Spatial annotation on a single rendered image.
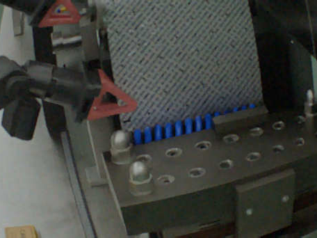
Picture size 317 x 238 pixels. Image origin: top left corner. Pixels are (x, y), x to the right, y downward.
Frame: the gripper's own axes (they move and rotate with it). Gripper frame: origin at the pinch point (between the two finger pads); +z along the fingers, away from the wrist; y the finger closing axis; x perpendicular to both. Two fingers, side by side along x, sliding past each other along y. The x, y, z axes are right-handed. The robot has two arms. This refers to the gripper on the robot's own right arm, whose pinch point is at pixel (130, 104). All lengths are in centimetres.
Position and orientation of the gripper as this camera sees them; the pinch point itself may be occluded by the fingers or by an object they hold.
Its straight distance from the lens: 118.5
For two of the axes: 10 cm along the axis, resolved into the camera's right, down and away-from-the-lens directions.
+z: 9.1, 2.5, 3.4
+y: 2.1, 4.4, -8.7
